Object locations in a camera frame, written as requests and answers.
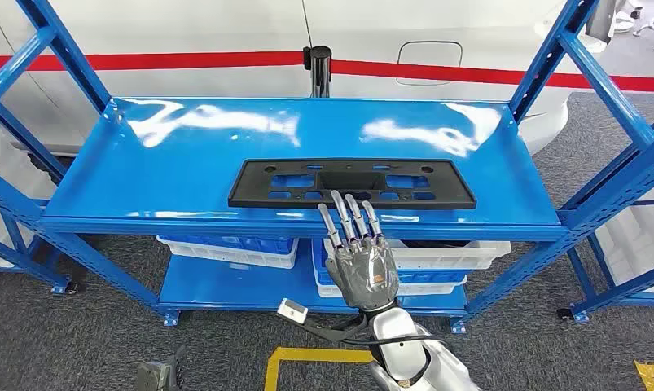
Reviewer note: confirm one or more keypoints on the yellow floor tape square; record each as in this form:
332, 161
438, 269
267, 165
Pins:
653, 372

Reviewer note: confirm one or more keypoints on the red barrier belt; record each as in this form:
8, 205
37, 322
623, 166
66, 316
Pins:
143, 60

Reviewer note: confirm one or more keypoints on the white car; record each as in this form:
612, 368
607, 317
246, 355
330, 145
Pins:
197, 27

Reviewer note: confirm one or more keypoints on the grey metal post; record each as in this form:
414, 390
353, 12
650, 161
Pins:
602, 21

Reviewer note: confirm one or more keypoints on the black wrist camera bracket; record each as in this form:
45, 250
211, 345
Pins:
332, 334

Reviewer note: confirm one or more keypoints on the white round floor stand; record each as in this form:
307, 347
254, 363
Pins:
623, 21

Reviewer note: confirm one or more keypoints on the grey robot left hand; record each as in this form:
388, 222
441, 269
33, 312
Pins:
156, 378

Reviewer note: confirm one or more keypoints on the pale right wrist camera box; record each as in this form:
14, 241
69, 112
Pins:
292, 311

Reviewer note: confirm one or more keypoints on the black stanchion post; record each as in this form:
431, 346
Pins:
320, 75

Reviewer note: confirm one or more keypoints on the black plastic plate bracket part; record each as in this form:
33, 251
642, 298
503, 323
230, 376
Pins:
251, 186

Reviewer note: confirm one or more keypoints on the blue steel shelf rack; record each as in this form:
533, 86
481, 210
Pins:
623, 291
170, 178
35, 267

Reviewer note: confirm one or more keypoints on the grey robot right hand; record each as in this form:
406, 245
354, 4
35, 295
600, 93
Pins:
364, 270

